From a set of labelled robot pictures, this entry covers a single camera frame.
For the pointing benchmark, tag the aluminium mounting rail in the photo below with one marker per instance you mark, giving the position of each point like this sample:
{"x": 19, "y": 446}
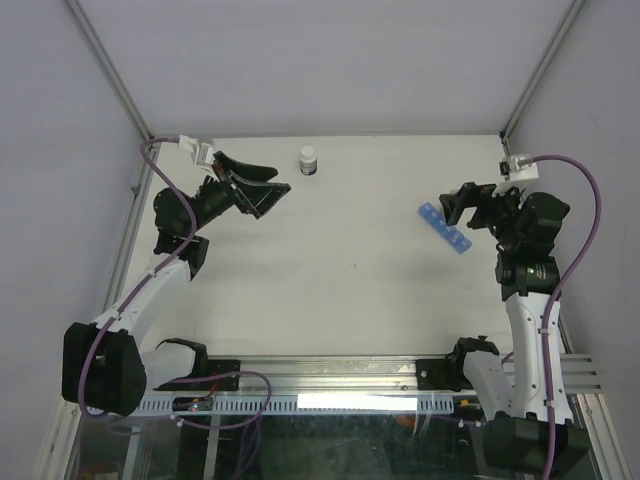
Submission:
{"x": 382, "y": 374}

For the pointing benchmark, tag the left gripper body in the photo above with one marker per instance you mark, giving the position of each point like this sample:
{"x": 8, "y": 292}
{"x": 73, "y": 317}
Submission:
{"x": 212, "y": 201}

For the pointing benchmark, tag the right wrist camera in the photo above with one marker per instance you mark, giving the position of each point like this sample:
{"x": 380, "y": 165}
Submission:
{"x": 517, "y": 171}

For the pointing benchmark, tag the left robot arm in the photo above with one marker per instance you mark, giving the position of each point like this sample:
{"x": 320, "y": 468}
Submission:
{"x": 103, "y": 368}

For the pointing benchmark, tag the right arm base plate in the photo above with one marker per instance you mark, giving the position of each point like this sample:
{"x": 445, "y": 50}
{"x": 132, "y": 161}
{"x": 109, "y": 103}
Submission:
{"x": 439, "y": 374}

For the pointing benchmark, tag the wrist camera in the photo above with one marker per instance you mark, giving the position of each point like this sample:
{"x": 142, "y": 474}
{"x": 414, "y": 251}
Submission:
{"x": 202, "y": 153}
{"x": 517, "y": 171}

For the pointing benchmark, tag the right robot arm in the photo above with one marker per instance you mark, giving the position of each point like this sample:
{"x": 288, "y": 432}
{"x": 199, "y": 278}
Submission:
{"x": 530, "y": 427}

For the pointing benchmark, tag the white pill bottle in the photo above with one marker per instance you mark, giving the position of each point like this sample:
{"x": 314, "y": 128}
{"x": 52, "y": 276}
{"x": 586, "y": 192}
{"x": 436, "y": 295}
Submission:
{"x": 308, "y": 162}

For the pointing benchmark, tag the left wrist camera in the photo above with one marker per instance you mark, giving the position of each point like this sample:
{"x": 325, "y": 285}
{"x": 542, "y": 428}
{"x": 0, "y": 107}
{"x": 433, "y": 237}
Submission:
{"x": 202, "y": 153}

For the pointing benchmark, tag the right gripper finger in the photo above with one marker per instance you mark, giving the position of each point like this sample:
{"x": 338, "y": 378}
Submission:
{"x": 453, "y": 205}
{"x": 473, "y": 191}

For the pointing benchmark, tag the slotted grey cable duct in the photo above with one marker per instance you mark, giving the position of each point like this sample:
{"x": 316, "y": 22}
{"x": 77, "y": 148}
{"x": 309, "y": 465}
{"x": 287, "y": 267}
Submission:
{"x": 300, "y": 404}

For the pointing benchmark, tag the blue weekly pill organizer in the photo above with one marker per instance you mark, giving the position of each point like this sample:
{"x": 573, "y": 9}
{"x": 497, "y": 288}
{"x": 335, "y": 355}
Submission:
{"x": 433, "y": 216}

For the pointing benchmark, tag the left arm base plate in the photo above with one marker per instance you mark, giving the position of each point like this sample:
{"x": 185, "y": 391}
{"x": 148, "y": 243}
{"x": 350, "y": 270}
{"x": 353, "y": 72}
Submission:
{"x": 210, "y": 367}

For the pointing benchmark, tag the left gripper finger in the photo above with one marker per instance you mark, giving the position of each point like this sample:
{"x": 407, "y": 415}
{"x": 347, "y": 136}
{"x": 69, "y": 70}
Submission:
{"x": 258, "y": 198}
{"x": 251, "y": 172}

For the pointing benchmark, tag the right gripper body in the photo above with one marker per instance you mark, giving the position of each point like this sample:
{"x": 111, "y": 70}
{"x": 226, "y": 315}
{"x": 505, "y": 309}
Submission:
{"x": 497, "y": 212}

